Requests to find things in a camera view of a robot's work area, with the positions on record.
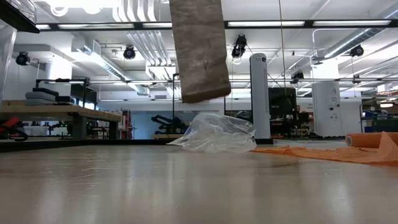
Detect long silver ceiling duct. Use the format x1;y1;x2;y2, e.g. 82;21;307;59
323;9;398;60

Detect black overhead rig beam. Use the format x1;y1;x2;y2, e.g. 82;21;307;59
35;19;398;31

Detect black ceiling cable reel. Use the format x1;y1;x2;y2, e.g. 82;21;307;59
231;34;248;59
15;51;31;67
290;71;305;85
123;45;137;60
350;44;364;58

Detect thin hanging cable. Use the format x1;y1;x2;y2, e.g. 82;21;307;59
277;0;289;94

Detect orange elastic bandage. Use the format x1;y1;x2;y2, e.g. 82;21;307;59
251;131;398;167

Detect black aluminium table frame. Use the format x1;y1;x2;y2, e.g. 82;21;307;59
0;138;274;153

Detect wooden workbench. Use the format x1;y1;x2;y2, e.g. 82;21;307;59
0;100;122;140

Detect black cabinet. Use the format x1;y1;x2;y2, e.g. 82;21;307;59
269;87;298;138

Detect wide white column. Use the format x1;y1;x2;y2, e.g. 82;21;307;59
312;58;342;138

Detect slim white pillar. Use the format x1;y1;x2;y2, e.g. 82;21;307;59
249;52;271;140

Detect stacked grey pads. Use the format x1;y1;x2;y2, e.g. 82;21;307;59
24;87;75;106

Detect red shelving unit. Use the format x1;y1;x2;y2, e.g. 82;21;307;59
119;109;134;140

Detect clear plastic bag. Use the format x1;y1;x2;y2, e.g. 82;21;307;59
167;112;257;154

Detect shelf with blue bins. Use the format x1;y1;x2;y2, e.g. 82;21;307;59
359;99;398;134

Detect red and black tool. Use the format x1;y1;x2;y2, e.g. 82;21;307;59
0;117;34;142

